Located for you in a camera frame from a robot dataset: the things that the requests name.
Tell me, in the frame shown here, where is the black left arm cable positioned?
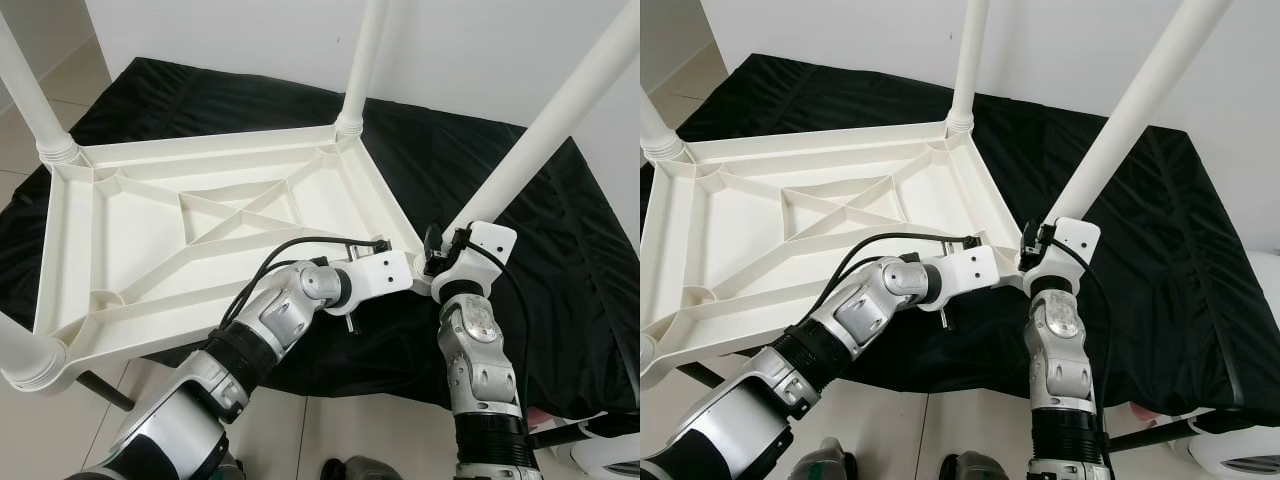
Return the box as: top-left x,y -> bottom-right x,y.
222,236 -> 391,331
815,232 -> 981,321

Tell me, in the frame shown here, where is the white dome-shaped appliance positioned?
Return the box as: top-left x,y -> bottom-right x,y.
1170,415 -> 1280,476
570,420 -> 641,480

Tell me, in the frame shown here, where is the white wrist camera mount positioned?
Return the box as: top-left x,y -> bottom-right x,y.
432,220 -> 519,301
1022,217 -> 1103,296
335,250 -> 416,306
925,245 -> 1001,301

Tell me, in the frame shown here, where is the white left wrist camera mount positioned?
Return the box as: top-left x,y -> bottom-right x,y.
925,245 -> 1001,301
335,250 -> 416,306

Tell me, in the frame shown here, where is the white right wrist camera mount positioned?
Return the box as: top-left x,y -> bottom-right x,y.
1022,217 -> 1103,296
432,220 -> 519,301

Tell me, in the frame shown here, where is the white plastic children table top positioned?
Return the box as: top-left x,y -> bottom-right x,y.
5,125 -> 431,396
640,120 -> 1036,391

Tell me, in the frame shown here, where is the black cloth table cover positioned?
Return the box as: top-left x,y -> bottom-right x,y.
0,57 -> 641,416
640,52 -> 1280,416

